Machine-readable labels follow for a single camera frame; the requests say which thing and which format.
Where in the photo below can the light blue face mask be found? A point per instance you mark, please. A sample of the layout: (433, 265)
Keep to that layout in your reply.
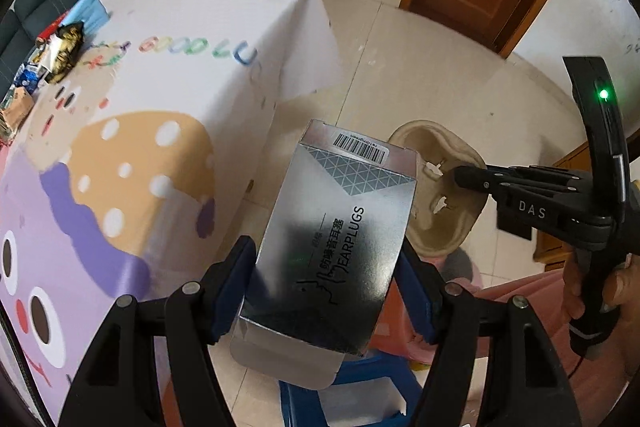
(91, 13)

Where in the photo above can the brown cardboard cup tray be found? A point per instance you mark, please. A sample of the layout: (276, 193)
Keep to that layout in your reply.
(442, 214)

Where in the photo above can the silver earplugs box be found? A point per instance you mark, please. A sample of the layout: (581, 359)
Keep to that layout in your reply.
(327, 257)

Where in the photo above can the blue plastic stool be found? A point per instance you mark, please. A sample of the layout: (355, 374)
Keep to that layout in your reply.
(378, 390)

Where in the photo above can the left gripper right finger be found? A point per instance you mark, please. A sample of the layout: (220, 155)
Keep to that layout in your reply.
(422, 290)

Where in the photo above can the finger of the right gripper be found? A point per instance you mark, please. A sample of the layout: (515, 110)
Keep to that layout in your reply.
(500, 171)
(527, 189)

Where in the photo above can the cartoon printed tablecloth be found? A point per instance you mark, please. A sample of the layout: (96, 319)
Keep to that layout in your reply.
(127, 173)

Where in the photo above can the red packet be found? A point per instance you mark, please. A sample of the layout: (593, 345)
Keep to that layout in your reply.
(47, 32)

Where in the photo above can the dark teal sofa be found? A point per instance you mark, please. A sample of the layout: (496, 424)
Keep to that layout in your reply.
(19, 28)

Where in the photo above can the black yellow snack wrapper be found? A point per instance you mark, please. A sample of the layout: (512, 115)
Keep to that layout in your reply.
(64, 48)

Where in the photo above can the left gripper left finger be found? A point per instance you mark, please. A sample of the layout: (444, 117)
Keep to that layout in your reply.
(225, 284)

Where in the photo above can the orange pink plastic stool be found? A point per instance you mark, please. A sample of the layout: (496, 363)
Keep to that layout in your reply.
(409, 320)

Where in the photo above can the blue foil snack wrapper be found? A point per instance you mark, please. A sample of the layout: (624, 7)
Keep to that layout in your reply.
(28, 76)

